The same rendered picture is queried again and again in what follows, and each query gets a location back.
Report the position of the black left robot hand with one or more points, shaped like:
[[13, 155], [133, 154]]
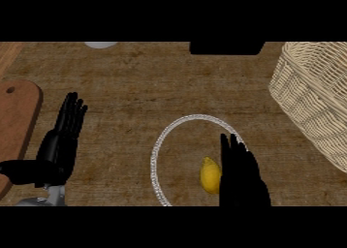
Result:
[[61, 145]]

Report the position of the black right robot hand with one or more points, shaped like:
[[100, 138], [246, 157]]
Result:
[[240, 180]]

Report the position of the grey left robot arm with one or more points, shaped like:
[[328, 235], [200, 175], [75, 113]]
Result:
[[46, 197]]

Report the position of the yellow lemon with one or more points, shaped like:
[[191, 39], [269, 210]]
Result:
[[209, 176]]

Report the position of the round placemat with white rim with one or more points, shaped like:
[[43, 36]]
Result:
[[180, 155]]

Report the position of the pale wicker basket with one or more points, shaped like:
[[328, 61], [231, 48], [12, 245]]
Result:
[[318, 103]]

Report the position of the brown wooden cutting board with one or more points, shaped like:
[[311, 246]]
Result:
[[10, 135]]

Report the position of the white round object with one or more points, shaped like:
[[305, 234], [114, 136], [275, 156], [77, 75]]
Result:
[[99, 44]]

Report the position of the black appliance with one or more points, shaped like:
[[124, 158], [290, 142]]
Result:
[[225, 47]]

